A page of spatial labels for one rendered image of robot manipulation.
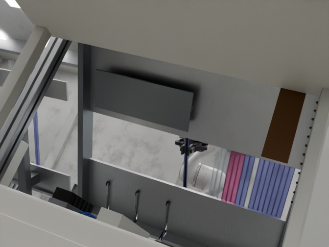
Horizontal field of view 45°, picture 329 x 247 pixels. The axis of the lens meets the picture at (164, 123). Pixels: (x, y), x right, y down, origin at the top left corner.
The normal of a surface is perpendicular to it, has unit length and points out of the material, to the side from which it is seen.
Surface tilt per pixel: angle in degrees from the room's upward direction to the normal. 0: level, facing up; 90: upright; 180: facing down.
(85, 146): 90
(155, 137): 90
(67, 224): 90
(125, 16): 180
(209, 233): 138
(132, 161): 90
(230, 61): 180
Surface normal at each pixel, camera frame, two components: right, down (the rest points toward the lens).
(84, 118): 0.92, 0.25
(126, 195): -0.37, 0.39
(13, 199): -0.18, -0.40
